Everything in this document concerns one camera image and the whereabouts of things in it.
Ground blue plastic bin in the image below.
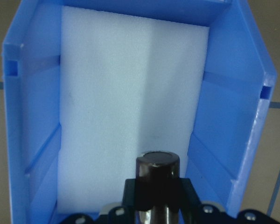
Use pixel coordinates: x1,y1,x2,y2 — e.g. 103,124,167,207
3,0,276,224

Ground white foam pad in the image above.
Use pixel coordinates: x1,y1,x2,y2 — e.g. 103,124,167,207
57,6,209,214

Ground dark cylindrical capacitor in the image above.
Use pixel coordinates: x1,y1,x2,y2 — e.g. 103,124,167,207
135,151,180,224

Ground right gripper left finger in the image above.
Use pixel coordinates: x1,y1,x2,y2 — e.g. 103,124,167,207
102,179,136,224

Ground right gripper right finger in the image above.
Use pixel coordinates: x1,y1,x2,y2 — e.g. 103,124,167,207
177,178,227,224

